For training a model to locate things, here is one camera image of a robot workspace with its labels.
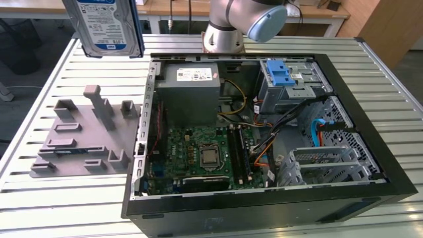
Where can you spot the metal disk bay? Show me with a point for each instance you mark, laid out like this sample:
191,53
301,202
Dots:
329,164

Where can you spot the grey parts rack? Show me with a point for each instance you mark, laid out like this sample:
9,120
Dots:
85,134

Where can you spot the wooden desk white frame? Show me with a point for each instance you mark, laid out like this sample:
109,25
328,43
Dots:
32,6

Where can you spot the blue plastic drive latch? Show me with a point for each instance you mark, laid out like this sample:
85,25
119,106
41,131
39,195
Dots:
279,74

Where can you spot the silver CPU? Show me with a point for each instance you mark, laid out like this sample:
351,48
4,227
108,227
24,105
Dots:
209,156

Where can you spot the grey power supply unit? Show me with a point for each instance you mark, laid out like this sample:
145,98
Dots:
188,104

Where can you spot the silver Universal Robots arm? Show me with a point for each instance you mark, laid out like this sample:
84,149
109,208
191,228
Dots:
224,37

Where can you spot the black PC case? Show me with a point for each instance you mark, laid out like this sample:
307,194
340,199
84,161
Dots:
231,218

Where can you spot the metal optical drive cage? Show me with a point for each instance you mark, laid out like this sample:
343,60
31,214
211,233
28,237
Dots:
280,99

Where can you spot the black graphics card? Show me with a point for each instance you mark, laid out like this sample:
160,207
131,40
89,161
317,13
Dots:
204,184

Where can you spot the installed RAM stick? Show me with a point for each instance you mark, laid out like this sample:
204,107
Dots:
244,158

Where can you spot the hard disk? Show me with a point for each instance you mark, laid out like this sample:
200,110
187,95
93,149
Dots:
101,24

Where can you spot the CPU socket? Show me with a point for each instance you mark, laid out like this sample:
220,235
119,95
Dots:
200,156

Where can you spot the black RAM slot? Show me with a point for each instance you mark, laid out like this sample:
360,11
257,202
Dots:
233,153

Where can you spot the black office chair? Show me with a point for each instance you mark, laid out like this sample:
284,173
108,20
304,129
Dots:
16,49

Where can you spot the wooden cabinet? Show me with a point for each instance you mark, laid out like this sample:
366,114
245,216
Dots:
390,29

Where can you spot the RAM stick on rack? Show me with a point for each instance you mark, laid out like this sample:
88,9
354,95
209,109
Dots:
71,150

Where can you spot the green motherboard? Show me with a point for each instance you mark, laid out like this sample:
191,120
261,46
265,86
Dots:
180,148

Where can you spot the grey table leg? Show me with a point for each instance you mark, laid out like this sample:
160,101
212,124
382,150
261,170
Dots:
4,93

